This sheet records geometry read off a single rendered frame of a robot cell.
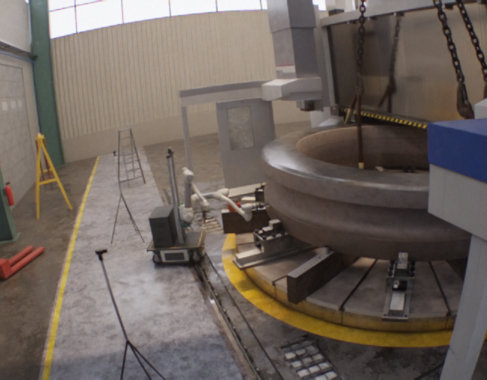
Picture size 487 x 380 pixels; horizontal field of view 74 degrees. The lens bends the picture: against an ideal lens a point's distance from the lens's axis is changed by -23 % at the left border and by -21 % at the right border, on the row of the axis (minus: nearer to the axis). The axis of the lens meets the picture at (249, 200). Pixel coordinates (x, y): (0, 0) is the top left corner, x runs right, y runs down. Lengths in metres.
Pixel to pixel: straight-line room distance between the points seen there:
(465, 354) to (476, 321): 0.19
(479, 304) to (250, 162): 8.54
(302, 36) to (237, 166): 3.57
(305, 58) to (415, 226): 5.13
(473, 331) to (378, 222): 3.21
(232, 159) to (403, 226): 5.78
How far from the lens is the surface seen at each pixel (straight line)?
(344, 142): 8.41
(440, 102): 7.03
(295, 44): 8.63
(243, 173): 9.73
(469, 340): 1.77
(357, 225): 4.82
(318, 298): 4.75
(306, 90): 8.59
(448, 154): 1.56
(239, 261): 5.56
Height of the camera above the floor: 2.91
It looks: 18 degrees down
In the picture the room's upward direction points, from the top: 6 degrees counter-clockwise
